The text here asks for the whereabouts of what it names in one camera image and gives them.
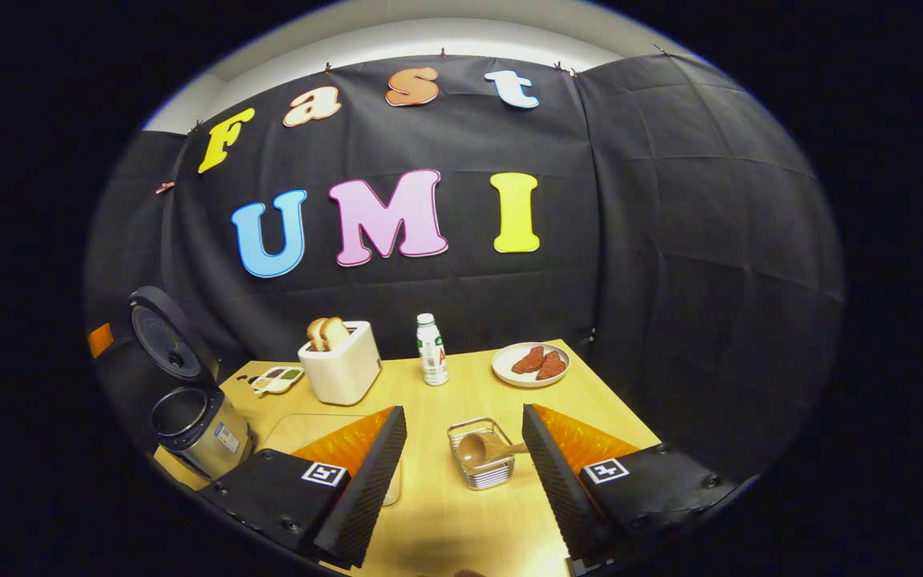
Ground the dark grey rice cooker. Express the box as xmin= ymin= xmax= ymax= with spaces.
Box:
xmin=127 ymin=286 xmax=256 ymax=480

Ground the clear plastic container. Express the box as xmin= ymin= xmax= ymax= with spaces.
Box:
xmin=261 ymin=413 xmax=403 ymax=507

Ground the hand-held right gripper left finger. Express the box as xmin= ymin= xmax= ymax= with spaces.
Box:
xmin=195 ymin=405 xmax=409 ymax=570

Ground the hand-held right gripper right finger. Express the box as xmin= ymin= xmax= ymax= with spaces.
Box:
xmin=521 ymin=403 xmax=743 ymax=566

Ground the white divided condiment dish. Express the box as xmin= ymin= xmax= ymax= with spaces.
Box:
xmin=251 ymin=366 xmax=305 ymax=396

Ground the black backdrop cloth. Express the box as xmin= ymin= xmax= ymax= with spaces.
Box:
xmin=83 ymin=54 xmax=844 ymax=482

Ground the wooden spoon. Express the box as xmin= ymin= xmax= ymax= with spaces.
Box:
xmin=458 ymin=433 xmax=528 ymax=470

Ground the white drink bottle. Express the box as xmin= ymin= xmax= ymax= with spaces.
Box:
xmin=417 ymin=313 xmax=449 ymax=386

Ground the white round plate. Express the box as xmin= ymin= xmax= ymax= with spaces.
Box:
xmin=491 ymin=342 xmax=571 ymax=389

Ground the wire chopstick holder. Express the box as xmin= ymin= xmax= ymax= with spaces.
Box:
xmin=447 ymin=418 xmax=515 ymax=490

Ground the white toaster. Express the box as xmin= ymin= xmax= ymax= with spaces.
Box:
xmin=298 ymin=321 xmax=383 ymax=406

